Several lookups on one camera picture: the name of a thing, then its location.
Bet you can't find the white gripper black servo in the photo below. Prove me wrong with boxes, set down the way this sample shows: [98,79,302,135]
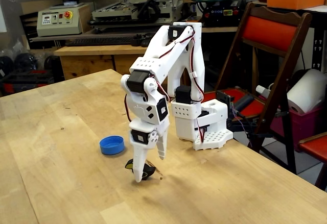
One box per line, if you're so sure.
[129,118,171,183]

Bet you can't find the black wooden bird toy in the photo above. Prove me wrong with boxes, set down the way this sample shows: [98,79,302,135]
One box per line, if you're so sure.
[124,158,157,181]

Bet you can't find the white robot arm with base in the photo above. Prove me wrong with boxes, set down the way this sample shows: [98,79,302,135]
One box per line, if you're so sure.
[120,21,233,151]

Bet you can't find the blue round shallow box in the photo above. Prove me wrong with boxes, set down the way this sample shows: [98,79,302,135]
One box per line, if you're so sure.
[99,135,126,156]

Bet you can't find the beige control box red button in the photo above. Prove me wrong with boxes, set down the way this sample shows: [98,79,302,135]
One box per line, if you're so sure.
[36,3,92,37]

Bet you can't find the black table clamp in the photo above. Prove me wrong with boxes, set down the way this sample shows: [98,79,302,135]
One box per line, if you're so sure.
[226,116,274,139]

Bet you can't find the black controller board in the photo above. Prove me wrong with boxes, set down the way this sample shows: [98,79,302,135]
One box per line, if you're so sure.
[216,90,235,107]

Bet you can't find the black cylinder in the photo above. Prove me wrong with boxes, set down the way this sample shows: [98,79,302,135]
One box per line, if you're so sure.
[233,94,255,110]

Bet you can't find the black handheld gadget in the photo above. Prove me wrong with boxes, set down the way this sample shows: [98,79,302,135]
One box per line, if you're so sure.
[131,32,154,48]

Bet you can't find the wooden cabinet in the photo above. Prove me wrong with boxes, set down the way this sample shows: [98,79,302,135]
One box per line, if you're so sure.
[54,37,171,86]

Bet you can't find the black keyboard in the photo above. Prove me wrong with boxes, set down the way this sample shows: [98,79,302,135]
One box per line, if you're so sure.
[65,36,136,47]

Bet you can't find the black filament spool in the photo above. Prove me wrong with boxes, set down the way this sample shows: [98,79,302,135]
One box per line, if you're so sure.
[43,54,61,70]
[0,54,15,76]
[14,53,39,71]

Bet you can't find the red black crate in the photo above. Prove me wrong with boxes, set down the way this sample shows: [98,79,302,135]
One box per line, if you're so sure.
[0,69,56,96]

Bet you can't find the wooden workbench plank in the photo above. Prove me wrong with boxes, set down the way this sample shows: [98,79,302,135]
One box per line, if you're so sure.
[201,26,240,34]

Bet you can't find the magenta plastic bin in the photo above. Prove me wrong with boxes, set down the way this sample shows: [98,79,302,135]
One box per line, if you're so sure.
[270,106,325,153]

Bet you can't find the black scroll saw machine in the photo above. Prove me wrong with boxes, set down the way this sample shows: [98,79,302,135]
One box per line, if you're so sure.
[191,0,246,28]

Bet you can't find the red seat wooden chair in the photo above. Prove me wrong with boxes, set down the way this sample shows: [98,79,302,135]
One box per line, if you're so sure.
[297,131,327,191]

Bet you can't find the white paper towel roll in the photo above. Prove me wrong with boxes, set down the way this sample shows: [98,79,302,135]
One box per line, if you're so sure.
[286,68,327,115]

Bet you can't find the wooden folding chair red cushions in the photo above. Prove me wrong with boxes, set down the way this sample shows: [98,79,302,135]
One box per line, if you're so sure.
[203,1,313,175]

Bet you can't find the white panel with hooks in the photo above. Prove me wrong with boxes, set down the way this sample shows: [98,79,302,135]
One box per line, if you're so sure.
[303,26,323,71]

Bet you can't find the purple cable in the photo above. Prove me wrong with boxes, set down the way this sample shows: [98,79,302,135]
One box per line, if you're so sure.
[229,105,253,148]

